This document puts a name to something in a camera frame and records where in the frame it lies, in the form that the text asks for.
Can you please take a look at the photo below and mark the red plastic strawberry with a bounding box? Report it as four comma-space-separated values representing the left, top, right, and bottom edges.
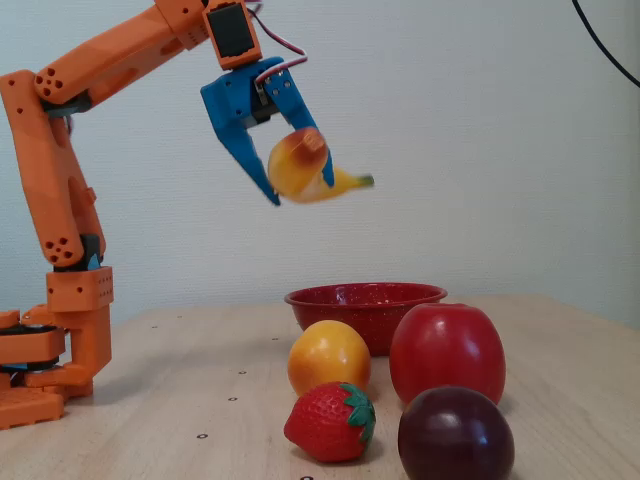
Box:
283, 381, 377, 464

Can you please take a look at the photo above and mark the red plastic apple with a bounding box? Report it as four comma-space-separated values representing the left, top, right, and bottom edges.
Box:
389, 302, 507, 406

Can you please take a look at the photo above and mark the black hanging cable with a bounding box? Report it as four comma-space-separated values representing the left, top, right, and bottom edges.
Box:
572, 0, 640, 89

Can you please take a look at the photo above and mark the red speckled enamel bowl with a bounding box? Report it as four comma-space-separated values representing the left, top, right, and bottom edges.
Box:
283, 282, 449, 357

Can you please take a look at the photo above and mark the orange plastic fruit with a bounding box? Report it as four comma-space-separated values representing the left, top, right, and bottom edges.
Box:
288, 319, 373, 397

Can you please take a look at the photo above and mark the yellow plastic banana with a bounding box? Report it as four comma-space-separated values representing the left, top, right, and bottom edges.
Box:
266, 126, 376, 205

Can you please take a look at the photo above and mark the red white black servo wire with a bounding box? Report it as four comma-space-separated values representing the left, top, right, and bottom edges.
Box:
246, 2, 309, 92

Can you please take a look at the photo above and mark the dark purple plastic plum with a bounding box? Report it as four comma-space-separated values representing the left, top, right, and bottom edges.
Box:
397, 385, 516, 480

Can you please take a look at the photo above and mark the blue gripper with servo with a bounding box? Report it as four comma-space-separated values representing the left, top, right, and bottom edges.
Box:
199, 55, 336, 208

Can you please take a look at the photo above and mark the orange robot base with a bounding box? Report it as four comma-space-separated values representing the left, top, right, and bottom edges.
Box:
0, 309, 69, 431

